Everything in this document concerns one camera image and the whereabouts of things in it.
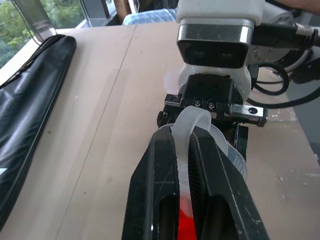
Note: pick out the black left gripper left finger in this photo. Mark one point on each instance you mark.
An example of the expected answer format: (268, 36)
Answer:
(152, 175)

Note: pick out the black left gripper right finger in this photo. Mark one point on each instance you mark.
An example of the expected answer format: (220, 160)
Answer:
(215, 180)

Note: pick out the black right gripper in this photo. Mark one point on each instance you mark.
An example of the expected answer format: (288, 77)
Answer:
(210, 87)

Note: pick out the translucent plastic cup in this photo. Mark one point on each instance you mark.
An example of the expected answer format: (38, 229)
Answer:
(192, 115)

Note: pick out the blue plaid cloth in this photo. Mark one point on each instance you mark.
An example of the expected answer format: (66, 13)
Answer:
(150, 16)

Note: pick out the black zippered bag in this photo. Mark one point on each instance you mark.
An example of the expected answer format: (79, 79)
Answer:
(30, 100)

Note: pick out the dark window frame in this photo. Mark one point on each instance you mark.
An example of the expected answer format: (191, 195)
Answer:
(97, 12)

